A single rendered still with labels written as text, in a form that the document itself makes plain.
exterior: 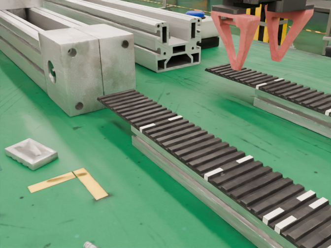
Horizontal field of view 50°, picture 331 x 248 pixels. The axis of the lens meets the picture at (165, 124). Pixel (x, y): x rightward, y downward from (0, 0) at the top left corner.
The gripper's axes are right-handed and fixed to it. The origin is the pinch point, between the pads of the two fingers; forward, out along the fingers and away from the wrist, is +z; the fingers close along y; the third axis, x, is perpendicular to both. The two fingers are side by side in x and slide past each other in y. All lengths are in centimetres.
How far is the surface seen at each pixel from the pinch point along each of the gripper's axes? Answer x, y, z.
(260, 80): 1.2, 0.4, 2.6
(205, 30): -26.3, -12.7, 1.5
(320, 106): 11.3, 1.3, 2.7
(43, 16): -40.2, 17.0, -2.1
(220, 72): -4.7, 2.2, 2.7
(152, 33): -20.8, 4.0, -0.6
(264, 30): -215, -249, 56
